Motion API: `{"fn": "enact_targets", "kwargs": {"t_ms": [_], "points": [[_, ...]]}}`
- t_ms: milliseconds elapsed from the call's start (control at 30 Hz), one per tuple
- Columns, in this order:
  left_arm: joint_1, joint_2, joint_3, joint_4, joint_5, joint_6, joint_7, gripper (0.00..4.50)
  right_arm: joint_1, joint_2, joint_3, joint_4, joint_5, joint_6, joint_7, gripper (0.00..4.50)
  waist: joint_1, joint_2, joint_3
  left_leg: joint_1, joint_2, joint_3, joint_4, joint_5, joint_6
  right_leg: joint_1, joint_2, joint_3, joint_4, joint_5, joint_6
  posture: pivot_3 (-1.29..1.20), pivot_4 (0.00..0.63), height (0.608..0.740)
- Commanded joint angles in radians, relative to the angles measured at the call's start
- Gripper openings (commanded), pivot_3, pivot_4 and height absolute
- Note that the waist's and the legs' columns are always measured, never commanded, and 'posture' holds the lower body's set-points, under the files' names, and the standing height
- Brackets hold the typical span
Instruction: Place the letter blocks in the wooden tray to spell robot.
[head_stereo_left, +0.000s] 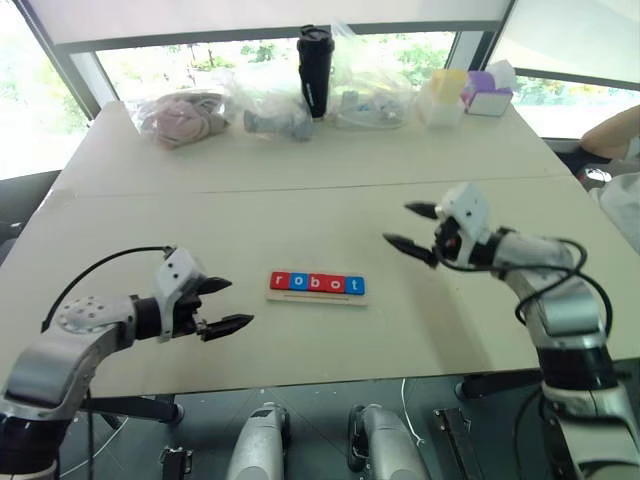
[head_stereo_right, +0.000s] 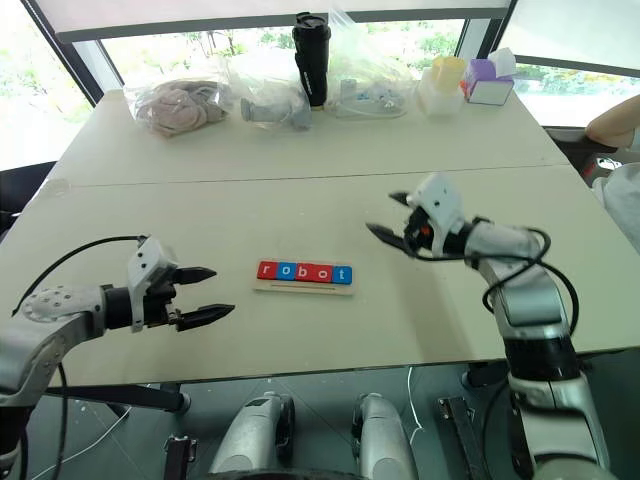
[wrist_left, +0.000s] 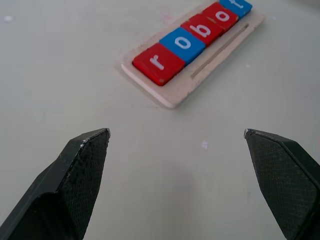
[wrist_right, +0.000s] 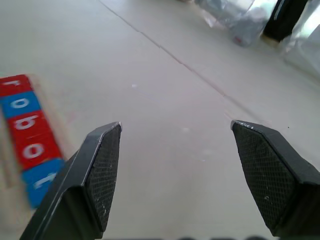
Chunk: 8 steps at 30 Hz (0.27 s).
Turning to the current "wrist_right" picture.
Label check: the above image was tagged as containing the black tumbler with lid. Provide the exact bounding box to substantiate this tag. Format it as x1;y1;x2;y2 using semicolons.
262;0;310;44

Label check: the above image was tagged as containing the grey plastic item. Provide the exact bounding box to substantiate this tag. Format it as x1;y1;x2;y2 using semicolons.
229;14;266;48

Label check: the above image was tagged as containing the wooden letter tray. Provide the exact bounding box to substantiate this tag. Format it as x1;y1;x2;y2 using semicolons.
0;73;74;217

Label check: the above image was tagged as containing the red letter tile o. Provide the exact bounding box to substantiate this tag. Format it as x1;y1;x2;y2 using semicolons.
11;133;65;171

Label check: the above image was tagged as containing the clear bag with mixed items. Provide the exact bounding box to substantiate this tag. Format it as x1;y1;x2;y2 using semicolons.
279;0;320;84

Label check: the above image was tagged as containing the red letter tile b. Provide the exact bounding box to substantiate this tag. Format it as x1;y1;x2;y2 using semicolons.
5;110;55;141

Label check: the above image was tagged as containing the red letter tile r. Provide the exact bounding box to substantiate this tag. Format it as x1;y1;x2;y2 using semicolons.
0;74;35;98

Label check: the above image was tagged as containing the clear bag around grey item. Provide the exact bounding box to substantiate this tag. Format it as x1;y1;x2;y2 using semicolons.
194;0;276;49

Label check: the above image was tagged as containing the blue letter tile t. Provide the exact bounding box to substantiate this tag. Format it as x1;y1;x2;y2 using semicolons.
20;158;66;210

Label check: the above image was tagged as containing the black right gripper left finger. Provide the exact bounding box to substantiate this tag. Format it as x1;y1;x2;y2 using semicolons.
19;121;123;240

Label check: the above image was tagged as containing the blue letter tile o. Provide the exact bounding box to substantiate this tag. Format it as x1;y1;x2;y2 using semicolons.
0;90;43;120

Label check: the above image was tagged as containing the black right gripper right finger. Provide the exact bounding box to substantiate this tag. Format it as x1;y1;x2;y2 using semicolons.
229;119;320;238

